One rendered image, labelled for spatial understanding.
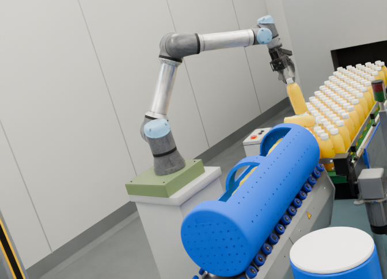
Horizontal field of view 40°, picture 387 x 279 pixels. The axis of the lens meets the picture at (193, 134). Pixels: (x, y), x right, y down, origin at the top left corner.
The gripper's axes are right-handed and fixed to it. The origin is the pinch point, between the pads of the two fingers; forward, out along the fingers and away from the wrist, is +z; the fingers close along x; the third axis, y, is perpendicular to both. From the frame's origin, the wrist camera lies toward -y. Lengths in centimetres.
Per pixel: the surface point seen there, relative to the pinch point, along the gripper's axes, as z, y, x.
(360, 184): 57, 14, 23
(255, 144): 27.4, 11.8, -26.8
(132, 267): 122, -3, -192
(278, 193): 20, 79, 18
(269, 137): 18.3, 26.7, -8.2
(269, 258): 37, 97, 15
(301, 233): 47, 69, 14
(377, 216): 76, 15, 26
